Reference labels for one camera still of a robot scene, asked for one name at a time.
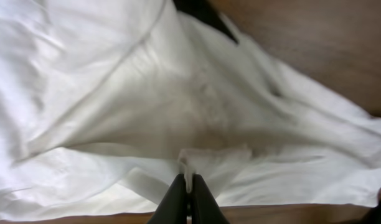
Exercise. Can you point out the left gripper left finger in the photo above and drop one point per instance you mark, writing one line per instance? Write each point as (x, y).
(173, 207)

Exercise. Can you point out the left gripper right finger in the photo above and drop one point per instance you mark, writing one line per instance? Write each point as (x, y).
(204, 209)

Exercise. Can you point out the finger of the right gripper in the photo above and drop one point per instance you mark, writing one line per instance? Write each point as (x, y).
(203, 11)

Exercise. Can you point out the white t-shirt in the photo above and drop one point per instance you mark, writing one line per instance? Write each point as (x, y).
(103, 103)

